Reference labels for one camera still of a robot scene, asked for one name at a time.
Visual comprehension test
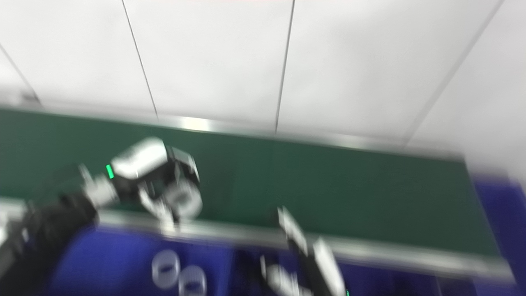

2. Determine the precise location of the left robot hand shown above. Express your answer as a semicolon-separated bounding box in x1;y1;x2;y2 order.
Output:
107;137;201;236

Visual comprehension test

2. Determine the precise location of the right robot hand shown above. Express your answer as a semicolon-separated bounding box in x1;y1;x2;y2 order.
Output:
260;207;349;296

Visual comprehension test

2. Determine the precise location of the white ring gear part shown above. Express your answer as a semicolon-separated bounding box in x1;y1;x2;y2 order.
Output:
178;265;207;296
164;181;203;219
151;249;181;289

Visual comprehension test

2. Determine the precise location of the blue plastic bin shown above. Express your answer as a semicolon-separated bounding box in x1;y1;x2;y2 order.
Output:
47;225;237;296
471;176;526;296
233;246;448;296

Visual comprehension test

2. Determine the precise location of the green conveyor belt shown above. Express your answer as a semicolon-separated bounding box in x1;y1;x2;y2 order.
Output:
0;108;500;257
0;98;516;284

